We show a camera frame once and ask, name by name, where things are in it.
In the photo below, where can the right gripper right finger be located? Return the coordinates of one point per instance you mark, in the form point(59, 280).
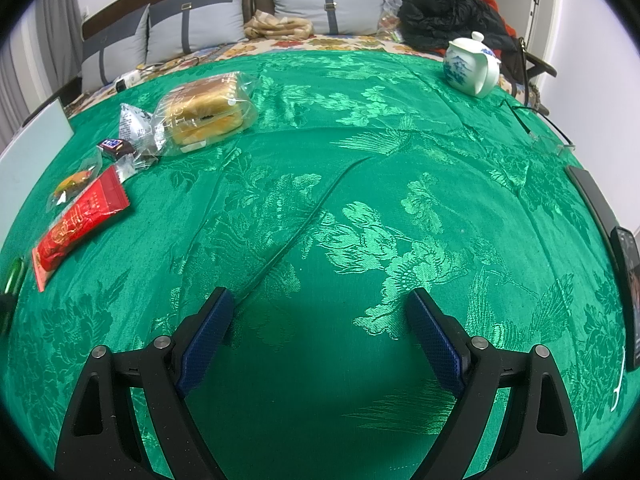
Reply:
point(538, 437)

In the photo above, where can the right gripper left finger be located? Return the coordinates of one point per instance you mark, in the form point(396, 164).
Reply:
point(100, 437)

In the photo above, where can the dark chocolate bar packet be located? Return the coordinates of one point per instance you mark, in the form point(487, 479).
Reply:
point(115, 149)

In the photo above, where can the green sausage snack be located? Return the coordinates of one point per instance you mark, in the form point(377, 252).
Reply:
point(15, 278)

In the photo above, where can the black smartphone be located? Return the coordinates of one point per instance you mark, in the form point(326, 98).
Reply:
point(626, 257)

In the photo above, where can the red snack packet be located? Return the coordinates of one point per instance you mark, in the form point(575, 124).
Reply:
point(98, 202)

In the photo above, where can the orange snack in clear wrapper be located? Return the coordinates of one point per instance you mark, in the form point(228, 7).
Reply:
point(77, 181)

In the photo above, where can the white cardboard box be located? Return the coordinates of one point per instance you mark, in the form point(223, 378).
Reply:
point(27, 156)

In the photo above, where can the white silver snack pouch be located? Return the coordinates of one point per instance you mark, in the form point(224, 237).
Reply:
point(136, 126)

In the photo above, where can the green patterned tablecloth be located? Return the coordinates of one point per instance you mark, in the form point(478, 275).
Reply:
point(364, 176)

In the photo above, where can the packaged bread loaf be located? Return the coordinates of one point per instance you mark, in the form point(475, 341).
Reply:
point(202, 112)

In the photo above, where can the white power adapter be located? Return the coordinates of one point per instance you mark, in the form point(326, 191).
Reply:
point(127, 80)

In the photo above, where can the black chair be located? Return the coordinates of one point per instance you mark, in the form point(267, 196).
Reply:
point(531, 66)

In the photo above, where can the white blue ceramic teapot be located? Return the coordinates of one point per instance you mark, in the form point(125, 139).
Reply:
point(470, 66)

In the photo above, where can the far left grey pillow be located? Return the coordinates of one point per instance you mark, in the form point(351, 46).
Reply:
point(115, 50)

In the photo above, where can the grey curtain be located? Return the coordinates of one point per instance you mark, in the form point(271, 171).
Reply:
point(39, 56)

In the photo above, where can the floral bedsheet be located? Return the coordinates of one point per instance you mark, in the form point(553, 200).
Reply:
point(261, 46)

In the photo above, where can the black jacket pile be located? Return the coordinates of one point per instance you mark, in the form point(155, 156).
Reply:
point(429, 25)

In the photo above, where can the folded beige cloth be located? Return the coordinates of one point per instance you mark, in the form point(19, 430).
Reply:
point(266, 25)

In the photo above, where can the red garment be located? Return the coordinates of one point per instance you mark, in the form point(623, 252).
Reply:
point(487, 5)

